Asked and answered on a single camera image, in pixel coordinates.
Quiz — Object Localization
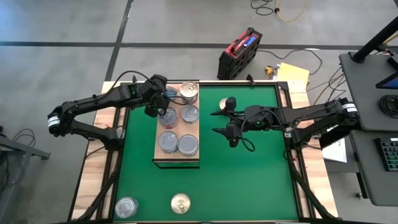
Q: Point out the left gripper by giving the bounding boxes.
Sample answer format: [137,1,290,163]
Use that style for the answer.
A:
[139,73,171,118]

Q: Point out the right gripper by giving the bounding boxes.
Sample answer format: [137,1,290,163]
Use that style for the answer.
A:
[210,96,275,149]

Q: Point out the green-label silver-lid can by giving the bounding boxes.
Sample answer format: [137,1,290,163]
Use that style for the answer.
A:
[180,105,200,124]

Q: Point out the blue-label silver-lid can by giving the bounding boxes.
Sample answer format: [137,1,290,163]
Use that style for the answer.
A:
[114,197,140,220]

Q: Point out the yellow plug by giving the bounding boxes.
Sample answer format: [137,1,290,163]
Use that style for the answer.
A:
[264,64,276,80]

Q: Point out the red and black tool case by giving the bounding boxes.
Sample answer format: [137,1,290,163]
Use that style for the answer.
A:
[216,27,264,81]

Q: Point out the yellow envelope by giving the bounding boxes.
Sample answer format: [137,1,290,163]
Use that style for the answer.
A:
[276,62,310,86]

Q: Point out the white paper sheet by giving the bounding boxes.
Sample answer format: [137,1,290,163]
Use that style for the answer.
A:
[322,138,348,164]

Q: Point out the grey metal stand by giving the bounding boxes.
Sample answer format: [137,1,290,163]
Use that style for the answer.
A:
[0,126,52,224]

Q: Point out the grey keypad desk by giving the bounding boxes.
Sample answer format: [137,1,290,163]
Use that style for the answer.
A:
[349,129,398,207]

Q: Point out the keypad with coloured keys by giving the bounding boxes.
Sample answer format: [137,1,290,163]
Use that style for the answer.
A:
[374,138,398,172]

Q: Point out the tablet with blue screen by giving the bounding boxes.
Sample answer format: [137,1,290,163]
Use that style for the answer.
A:
[375,55,398,90]

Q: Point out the black pole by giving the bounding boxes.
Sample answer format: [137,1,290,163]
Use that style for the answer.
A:
[352,15,398,64]

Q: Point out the wooden shelf black frame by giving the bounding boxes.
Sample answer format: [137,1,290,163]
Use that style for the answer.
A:
[152,79,201,169]

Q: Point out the black tool case cable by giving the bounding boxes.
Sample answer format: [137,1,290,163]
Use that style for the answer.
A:
[257,48,323,77]

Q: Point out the black cable bundle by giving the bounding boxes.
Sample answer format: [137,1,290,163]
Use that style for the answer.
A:
[306,67,348,106]

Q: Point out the yellow floor cable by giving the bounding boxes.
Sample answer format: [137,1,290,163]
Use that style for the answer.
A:
[275,0,308,23]

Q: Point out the black floor cable loop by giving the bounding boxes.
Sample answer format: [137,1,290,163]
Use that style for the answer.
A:
[250,0,280,16]

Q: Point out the thin black floor cable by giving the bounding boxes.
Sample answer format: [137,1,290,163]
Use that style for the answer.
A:
[11,128,37,147]

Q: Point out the coiled black cable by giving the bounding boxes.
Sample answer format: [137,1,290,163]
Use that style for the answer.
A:
[379,94,398,119]

